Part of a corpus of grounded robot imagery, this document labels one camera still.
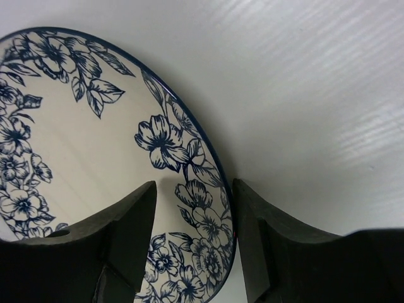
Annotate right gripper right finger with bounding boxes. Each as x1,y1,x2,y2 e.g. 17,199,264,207
232,179,403,302

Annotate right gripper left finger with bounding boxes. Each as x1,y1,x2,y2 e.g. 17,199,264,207
1,181,157,302

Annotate blue floral pattern plate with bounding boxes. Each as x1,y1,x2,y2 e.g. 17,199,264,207
1,27,235,302

